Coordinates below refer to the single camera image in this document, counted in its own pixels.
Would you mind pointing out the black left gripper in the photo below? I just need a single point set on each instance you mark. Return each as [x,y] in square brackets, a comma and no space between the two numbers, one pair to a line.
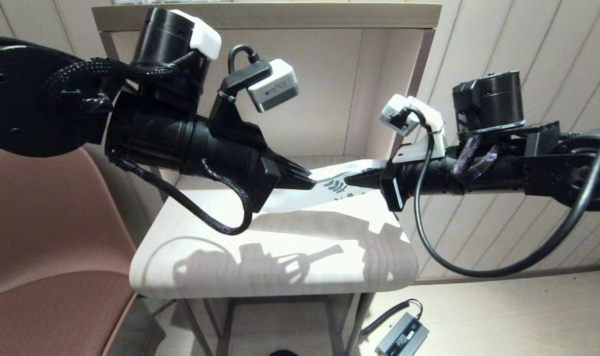
[235,153]

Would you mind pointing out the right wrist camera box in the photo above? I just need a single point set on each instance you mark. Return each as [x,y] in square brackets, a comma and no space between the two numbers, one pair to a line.
[396,113]

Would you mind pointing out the white floral zip pouch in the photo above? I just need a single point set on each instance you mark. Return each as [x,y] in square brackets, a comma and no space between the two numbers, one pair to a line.
[300,200]

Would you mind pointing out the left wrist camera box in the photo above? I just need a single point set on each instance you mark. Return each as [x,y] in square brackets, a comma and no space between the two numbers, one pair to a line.
[275,86]

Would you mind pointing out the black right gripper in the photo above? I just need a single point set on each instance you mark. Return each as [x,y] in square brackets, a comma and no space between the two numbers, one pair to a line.
[428,178]

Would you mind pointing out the brown pink chair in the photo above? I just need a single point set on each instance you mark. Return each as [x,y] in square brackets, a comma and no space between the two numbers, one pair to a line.
[47,296]

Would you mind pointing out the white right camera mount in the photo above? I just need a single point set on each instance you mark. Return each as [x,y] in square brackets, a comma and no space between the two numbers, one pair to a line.
[436,133]

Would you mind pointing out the beige wooden desk with hutch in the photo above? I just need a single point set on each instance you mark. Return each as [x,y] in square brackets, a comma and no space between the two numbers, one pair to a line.
[300,15]

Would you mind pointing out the black round robot part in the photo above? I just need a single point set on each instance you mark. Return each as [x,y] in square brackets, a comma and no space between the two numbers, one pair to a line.
[283,354]

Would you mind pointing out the grey power adapter box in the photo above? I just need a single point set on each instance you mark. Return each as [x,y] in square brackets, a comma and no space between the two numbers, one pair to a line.
[403,338]

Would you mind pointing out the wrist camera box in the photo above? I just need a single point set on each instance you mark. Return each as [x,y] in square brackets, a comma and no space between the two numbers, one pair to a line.
[275,86]
[396,113]

